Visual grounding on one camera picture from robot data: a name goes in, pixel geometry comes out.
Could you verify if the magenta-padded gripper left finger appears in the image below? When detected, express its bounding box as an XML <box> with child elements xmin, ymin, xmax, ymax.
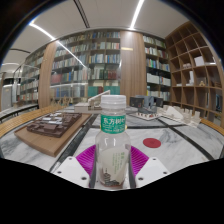
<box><xmin>52</xmin><ymin>144</ymin><xmax>98</xmax><ymax>190</ymax></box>

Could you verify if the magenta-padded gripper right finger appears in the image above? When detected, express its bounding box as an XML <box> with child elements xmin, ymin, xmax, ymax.
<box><xmin>128</xmin><ymin>145</ymin><xmax>172</xmax><ymax>189</ymax></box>

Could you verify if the clear green-labelled drink bottle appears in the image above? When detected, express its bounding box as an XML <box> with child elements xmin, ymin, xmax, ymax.
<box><xmin>94</xmin><ymin>94</ymin><xmax>133</xmax><ymax>190</ymax></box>

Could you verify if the flat round red coaster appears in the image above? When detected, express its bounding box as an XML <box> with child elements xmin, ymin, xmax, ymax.
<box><xmin>142</xmin><ymin>137</ymin><xmax>162</xmax><ymax>149</ymax></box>

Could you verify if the brown model on wooden board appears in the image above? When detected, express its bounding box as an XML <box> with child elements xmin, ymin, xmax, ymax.
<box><xmin>13</xmin><ymin>111</ymin><xmax>93</xmax><ymax>158</ymax></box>

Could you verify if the white architectural model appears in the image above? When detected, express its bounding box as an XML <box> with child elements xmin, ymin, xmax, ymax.
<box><xmin>156</xmin><ymin>104</ymin><xmax>202</xmax><ymax>129</ymax></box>

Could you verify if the beige architectural model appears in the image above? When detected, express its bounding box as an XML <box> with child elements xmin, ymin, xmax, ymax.
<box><xmin>73</xmin><ymin>89</ymin><xmax>112</xmax><ymax>114</ymax></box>

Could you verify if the curved wooden bench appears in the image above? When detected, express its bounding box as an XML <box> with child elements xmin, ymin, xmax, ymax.
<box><xmin>199</xmin><ymin>118</ymin><xmax>224</xmax><ymax>138</ymax></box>
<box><xmin>0</xmin><ymin>104</ymin><xmax>64</xmax><ymax>138</ymax></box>

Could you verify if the curved book-filled bookshelf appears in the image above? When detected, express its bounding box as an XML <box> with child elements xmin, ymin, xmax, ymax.
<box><xmin>19</xmin><ymin>46</ymin><xmax>48</xmax><ymax>105</ymax></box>

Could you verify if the narrow book-filled bookshelf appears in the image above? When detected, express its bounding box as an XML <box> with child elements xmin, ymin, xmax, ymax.
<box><xmin>142</xmin><ymin>34</ymin><xmax>173</xmax><ymax>103</ymax></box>

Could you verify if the wooden cubby shelf unit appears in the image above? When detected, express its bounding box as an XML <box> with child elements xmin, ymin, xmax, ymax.
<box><xmin>164</xmin><ymin>21</ymin><xmax>224</xmax><ymax>128</ymax></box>

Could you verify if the wide book-filled bookshelf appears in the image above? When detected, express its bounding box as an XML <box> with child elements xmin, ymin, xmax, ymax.
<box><xmin>49</xmin><ymin>30</ymin><xmax>122</xmax><ymax>101</ymax></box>

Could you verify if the linear ceiling light strip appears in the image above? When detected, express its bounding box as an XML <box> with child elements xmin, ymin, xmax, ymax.
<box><xmin>129</xmin><ymin>0</ymin><xmax>146</xmax><ymax>30</ymax></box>

